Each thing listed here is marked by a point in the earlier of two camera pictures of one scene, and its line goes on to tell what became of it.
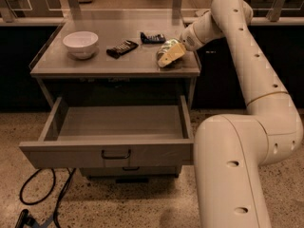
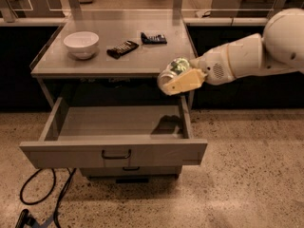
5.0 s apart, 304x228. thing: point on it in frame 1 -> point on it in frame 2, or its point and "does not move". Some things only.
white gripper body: (188, 40) -> (213, 67)
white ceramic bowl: (81, 45) does not move
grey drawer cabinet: (115, 112) does not move
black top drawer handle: (103, 154) does not move
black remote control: (121, 48) does not move
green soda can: (166, 46) -> (175, 68)
